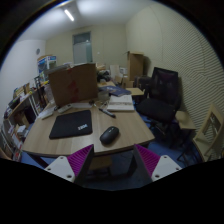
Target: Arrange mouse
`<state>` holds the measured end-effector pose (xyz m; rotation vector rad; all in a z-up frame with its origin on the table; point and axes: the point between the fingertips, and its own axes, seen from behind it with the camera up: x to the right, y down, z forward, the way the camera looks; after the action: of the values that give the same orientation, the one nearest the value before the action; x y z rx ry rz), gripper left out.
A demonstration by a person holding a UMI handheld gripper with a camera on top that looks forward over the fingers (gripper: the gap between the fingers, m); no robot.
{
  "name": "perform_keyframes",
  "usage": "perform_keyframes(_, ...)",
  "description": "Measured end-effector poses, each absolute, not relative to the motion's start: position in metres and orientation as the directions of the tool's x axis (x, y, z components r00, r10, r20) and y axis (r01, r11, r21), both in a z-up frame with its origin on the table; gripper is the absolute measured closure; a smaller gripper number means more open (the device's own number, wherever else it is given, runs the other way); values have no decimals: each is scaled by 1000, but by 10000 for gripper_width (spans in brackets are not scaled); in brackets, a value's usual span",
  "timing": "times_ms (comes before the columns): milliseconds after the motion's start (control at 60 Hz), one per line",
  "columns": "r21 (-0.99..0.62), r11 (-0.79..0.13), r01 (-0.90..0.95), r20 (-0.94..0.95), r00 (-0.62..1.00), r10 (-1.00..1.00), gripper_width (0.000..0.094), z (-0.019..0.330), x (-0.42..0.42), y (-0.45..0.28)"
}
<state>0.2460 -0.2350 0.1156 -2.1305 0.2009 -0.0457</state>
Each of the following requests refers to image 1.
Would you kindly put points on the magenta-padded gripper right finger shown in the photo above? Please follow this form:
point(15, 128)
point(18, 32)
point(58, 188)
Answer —
point(165, 166)

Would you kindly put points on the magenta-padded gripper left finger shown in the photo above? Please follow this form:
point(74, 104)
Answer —
point(58, 166)

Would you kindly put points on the black computer mouse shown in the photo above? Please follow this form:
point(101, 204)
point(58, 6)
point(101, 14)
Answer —
point(109, 135)

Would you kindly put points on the black rectangular mouse pad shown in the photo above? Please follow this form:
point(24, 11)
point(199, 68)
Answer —
point(68, 125)

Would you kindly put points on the small wooden side table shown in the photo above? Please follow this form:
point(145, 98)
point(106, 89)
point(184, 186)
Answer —
point(185, 120)

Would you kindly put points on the white remote control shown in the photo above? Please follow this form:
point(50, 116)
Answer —
point(64, 108)

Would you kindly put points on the black office chair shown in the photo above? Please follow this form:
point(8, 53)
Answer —
point(161, 100)

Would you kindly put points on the cluttered shelf unit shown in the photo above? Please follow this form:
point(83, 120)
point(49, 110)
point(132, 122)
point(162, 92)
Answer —
point(20, 110)

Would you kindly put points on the black pen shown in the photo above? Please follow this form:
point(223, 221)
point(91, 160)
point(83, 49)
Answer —
point(107, 113)

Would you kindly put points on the white open book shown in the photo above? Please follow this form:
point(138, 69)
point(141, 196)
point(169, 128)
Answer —
point(120, 103)

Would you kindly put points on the large brown cardboard box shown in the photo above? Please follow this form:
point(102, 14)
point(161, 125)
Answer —
point(71, 85)

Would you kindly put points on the blue book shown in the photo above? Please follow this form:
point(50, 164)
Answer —
point(115, 90)

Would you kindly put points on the tall open cardboard box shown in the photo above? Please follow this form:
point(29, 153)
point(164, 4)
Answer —
point(136, 65)

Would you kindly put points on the grey door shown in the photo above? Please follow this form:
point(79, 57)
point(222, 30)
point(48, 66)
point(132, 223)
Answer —
point(82, 50)

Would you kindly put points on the ceiling tube light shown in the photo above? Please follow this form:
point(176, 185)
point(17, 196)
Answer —
point(69, 15)

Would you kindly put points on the round wall clock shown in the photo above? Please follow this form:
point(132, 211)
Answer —
point(37, 51)

